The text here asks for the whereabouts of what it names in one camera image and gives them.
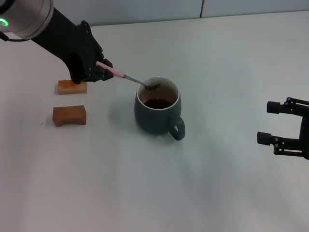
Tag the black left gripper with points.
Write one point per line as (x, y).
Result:
(72, 48)

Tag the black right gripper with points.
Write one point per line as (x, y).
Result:
(304, 128)

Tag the grey ceramic cup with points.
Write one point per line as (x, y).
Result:
(149, 120)

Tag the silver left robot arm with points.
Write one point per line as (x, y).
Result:
(26, 17)

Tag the light stained wooden block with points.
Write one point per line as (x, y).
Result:
(72, 89)

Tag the dark notched wooden block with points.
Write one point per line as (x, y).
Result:
(60, 114)

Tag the dark coffee liquid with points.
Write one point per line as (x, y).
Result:
(157, 104)

